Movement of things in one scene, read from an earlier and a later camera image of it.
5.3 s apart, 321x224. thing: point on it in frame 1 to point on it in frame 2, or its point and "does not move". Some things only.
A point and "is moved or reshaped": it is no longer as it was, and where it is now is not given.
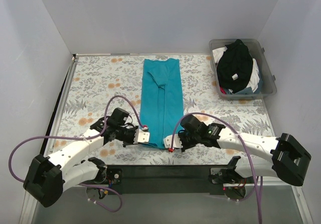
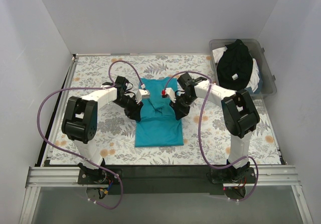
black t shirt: x=234 y=69 does not move
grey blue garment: x=249 y=91 does not move
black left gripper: x=131 y=135 to x=134 y=111
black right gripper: x=185 y=140 to x=180 y=109
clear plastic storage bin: x=268 y=79 does not move
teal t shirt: x=161 y=107 is moved or reshaped
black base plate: x=162 y=180 does not move
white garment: x=255 y=77 does not move
